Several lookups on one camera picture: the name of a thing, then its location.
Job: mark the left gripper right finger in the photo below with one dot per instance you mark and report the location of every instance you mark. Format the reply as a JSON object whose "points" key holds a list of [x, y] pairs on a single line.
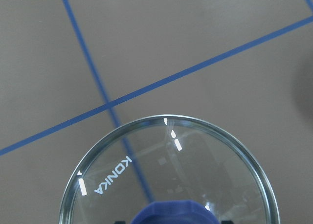
{"points": [[226, 222]]}

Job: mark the glass lid blue knob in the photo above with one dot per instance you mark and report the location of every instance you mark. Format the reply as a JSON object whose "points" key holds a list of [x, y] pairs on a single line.
{"points": [[169, 169]]}

